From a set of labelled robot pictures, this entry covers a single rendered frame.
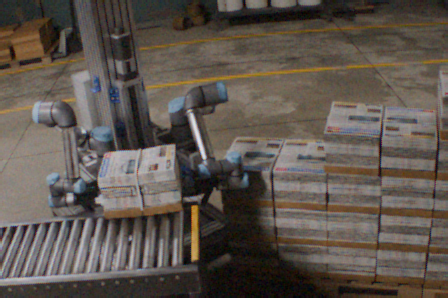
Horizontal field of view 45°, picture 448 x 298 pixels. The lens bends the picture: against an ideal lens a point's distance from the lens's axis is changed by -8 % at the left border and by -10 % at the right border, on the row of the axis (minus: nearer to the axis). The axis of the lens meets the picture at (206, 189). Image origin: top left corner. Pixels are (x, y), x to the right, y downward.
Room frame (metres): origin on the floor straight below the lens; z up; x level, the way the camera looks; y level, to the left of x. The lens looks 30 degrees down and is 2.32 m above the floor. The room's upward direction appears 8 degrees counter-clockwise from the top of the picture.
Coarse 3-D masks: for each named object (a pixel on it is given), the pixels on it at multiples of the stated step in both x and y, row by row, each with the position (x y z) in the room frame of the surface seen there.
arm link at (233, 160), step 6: (228, 156) 2.59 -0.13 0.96; (234, 156) 2.58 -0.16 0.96; (240, 156) 2.59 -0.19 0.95; (222, 162) 2.58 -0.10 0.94; (228, 162) 2.58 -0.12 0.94; (234, 162) 2.57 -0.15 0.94; (240, 162) 2.58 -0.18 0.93; (228, 168) 2.56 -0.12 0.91; (234, 168) 2.57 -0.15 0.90; (240, 168) 2.58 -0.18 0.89; (234, 174) 2.57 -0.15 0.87; (240, 174) 2.57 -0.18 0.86
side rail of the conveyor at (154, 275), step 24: (192, 264) 1.98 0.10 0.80; (0, 288) 1.99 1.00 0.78; (24, 288) 1.98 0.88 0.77; (48, 288) 1.97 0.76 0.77; (72, 288) 1.97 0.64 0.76; (96, 288) 1.96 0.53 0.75; (120, 288) 1.96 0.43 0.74; (144, 288) 1.95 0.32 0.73; (168, 288) 1.95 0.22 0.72; (192, 288) 1.94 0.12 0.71
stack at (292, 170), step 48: (240, 144) 2.97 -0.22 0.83; (288, 144) 2.89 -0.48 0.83; (240, 192) 2.69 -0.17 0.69; (288, 192) 2.59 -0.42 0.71; (336, 192) 2.50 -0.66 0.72; (384, 192) 2.40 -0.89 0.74; (432, 192) 2.30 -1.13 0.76; (240, 240) 2.71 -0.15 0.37; (384, 240) 2.39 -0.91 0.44; (240, 288) 2.71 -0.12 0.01; (288, 288) 2.63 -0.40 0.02; (336, 288) 2.49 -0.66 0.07; (384, 288) 2.38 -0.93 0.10
